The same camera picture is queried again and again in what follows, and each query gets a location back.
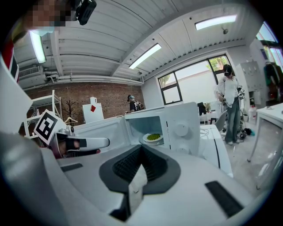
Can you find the grey lockers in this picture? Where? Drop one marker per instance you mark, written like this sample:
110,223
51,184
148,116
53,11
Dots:
252,75

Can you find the person's head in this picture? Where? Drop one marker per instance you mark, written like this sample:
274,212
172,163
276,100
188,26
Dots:
48,15

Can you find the white desk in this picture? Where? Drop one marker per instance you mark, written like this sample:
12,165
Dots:
272,114

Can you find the black framed window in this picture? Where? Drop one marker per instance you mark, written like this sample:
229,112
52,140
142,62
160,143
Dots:
194,86

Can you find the grey shell chair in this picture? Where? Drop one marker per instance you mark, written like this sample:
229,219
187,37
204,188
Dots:
221,123

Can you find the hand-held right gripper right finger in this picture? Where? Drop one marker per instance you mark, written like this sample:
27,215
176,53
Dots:
194,198

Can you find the person's left hand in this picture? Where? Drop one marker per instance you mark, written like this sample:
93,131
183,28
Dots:
62,150

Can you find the black head-worn camera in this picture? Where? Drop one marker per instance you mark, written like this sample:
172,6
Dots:
86,11

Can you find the ceiling tube light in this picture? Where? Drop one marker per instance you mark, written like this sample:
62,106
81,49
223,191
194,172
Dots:
215,22
38,48
144,56

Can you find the person's red sweater torso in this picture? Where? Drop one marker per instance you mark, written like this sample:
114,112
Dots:
8,57

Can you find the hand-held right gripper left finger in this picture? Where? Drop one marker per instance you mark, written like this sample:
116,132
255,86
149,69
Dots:
88,183

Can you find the black jacket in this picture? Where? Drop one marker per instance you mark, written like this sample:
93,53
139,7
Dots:
201,108

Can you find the blue wall poster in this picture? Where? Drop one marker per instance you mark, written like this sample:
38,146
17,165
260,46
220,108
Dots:
264,54

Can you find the white microwave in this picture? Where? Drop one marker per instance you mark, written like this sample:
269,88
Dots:
181,114

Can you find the side window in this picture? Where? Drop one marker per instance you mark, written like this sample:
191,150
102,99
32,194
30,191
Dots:
265,33

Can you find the dark wooden coat stand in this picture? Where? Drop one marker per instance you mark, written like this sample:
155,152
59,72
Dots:
70,110

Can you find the small white table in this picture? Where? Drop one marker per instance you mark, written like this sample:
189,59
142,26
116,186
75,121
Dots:
212,113

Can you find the white shelf rack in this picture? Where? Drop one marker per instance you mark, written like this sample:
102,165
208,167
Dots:
53,101

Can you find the ceiling air conditioner unit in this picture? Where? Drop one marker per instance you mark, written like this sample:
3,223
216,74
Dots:
31,77

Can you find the white plastic jug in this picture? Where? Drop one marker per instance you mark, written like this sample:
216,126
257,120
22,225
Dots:
252,113

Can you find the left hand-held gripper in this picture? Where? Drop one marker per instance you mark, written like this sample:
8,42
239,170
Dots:
47,128

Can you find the white ceiling pipe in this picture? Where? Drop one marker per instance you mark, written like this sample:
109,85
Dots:
99,79

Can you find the white cabinet red cloth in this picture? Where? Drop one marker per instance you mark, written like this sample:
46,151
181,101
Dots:
97,117

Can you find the white plate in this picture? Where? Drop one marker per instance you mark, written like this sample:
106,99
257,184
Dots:
145,138

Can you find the clothes rack with coats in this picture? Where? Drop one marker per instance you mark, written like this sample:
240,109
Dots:
273,77

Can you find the white table black stripes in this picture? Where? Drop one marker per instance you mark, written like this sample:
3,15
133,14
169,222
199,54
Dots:
223,154

